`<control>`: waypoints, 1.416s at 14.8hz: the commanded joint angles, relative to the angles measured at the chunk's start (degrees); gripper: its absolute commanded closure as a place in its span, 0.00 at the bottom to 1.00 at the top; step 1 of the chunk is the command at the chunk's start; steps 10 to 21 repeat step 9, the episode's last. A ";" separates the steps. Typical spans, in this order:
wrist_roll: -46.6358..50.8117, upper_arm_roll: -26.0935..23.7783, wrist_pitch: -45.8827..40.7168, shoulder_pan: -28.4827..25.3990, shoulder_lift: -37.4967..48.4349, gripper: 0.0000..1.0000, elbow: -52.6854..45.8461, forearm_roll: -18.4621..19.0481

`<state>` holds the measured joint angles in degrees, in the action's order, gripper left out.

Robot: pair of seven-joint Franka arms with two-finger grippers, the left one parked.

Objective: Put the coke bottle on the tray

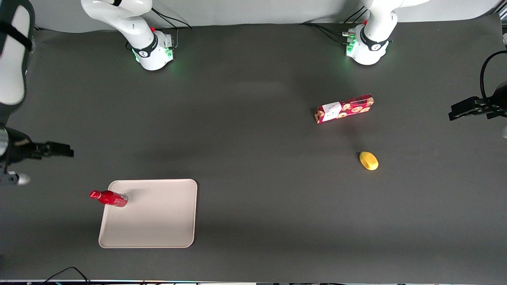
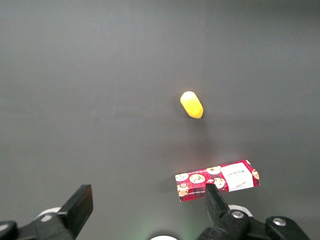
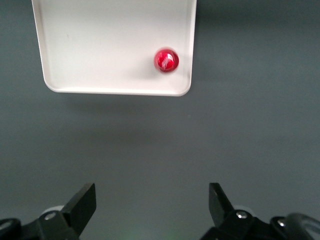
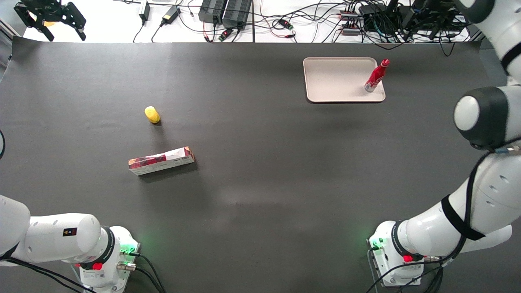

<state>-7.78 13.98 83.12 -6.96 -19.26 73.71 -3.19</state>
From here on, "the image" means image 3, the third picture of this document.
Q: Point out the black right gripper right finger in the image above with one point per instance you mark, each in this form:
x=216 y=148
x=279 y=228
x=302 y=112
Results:
x=222 y=212

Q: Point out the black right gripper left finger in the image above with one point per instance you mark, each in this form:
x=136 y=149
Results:
x=77 y=212

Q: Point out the red shiny ball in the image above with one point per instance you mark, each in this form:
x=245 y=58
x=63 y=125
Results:
x=166 y=60

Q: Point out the white plastic tray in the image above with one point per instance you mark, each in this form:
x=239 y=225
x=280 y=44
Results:
x=115 y=45

